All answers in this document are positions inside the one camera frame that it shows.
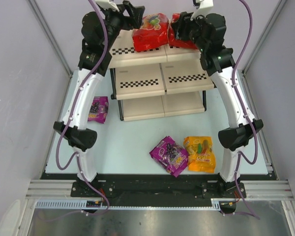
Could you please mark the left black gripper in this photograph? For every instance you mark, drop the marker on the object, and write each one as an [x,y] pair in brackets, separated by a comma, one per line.
[127,14]

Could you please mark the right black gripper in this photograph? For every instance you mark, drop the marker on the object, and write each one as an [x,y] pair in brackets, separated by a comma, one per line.
[183,25]

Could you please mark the red fruit candy bag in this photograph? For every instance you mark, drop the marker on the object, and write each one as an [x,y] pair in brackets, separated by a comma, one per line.
[152,34]
[181,41]

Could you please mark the orange candy bag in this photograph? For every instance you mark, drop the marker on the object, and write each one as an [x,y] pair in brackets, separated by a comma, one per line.
[201,157]

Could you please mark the purple grape candy bag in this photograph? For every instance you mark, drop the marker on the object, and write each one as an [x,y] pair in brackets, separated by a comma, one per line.
[99,109]
[172,157]

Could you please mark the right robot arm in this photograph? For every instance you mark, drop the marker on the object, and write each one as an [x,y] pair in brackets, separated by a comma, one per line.
[207,33]

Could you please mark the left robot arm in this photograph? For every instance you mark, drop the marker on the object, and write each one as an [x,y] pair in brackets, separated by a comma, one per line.
[100,29]

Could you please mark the beige three-tier shelf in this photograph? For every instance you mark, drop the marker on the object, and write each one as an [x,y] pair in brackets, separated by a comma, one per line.
[162,82]

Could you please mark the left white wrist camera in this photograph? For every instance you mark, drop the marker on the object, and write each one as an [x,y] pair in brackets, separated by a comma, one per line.
[107,4]

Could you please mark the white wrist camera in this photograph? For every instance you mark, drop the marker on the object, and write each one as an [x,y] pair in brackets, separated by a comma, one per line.
[203,7]
[107,4]

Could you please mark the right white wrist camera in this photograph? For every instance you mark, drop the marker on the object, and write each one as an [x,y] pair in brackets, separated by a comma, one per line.
[203,7]

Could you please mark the aluminium rail frame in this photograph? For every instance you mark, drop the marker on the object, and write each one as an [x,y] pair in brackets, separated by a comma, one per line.
[68,194]

